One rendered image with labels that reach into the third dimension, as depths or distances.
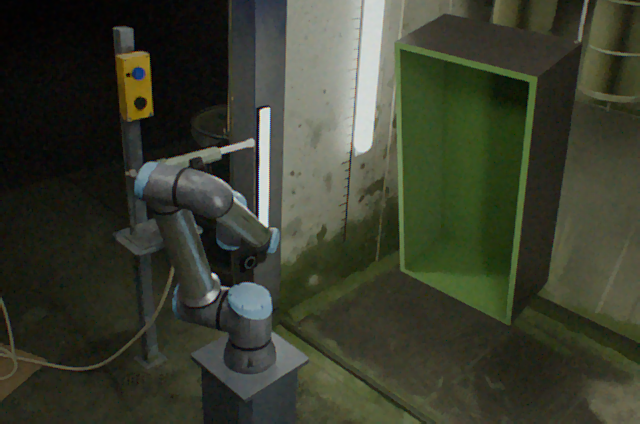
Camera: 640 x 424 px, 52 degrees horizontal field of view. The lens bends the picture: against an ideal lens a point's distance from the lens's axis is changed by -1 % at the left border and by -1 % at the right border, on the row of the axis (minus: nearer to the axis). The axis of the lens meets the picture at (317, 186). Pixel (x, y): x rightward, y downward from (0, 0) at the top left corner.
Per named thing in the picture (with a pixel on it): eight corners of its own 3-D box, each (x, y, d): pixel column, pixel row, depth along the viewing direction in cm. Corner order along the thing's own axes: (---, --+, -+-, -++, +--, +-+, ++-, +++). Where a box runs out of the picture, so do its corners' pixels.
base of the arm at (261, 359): (246, 382, 223) (246, 359, 218) (212, 354, 234) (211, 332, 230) (287, 357, 235) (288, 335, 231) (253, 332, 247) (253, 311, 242)
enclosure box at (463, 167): (440, 234, 343) (444, 13, 275) (547, 282, 307) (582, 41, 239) (400, 270, 323) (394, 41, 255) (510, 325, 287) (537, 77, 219)
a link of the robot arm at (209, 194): (222, 169, 178) (285, 229, 241) (182, 162, 182) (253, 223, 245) (210, 210, 175) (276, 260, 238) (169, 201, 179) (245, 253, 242)
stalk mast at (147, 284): (152, 353, 328) (125, 25, 256) (159, 359, 324) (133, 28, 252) (142, 358, 324) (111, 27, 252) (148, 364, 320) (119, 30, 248)
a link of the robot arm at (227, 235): (240, 254, 237) (240, 224, 232) (211, 248, 240) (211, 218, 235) (251, 242, 245) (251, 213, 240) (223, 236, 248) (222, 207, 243)
